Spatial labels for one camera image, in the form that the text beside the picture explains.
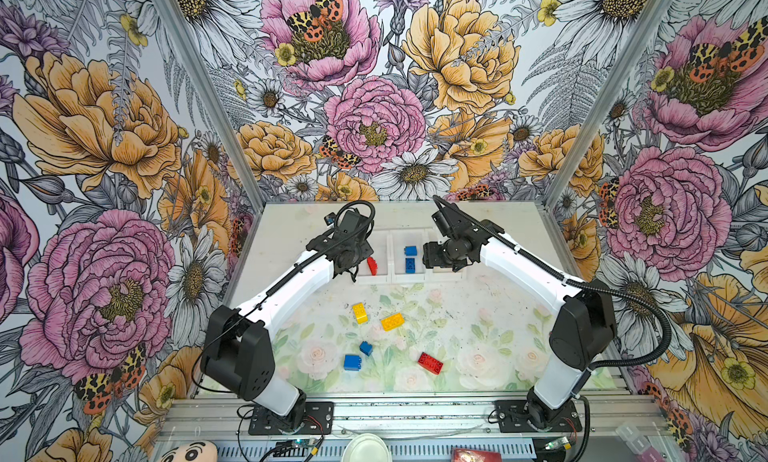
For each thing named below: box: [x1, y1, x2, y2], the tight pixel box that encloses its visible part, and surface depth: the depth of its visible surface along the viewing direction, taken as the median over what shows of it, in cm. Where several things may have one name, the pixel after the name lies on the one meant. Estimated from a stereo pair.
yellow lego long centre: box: [382, 313, 405, 332], surface depth 93 cm
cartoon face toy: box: [160, 440, 219, 462], surface depth 65 cm
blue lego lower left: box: [344, 354, 362, 371], surface depth 84 cm
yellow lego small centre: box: [352, 302, 369, 325], surface depth 93 cm
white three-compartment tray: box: [355, 228, 467, 285], surface depth 102 cm
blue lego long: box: [405, 258, 415, 274], surface depth 104 cm
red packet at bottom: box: [451, 448, 502, 462], surface depth 67 cm
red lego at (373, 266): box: [367, 256, 379, 276], surface depth 104 cm
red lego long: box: [418, 352, 444, 375], surface depth 83 cm
